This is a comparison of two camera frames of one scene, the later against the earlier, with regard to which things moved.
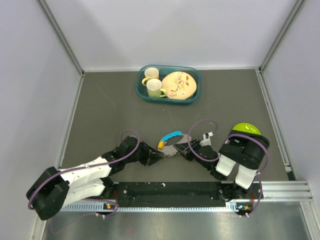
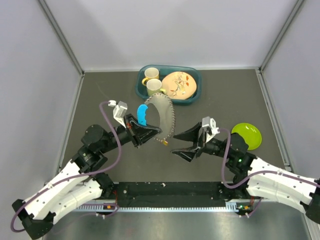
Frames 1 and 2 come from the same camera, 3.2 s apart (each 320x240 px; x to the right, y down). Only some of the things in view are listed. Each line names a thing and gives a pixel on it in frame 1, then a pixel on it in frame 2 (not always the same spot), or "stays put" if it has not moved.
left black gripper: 148,151 to 139,133
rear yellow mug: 150,73 stays put
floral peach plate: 179,85 stays put
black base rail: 166,197 stays put
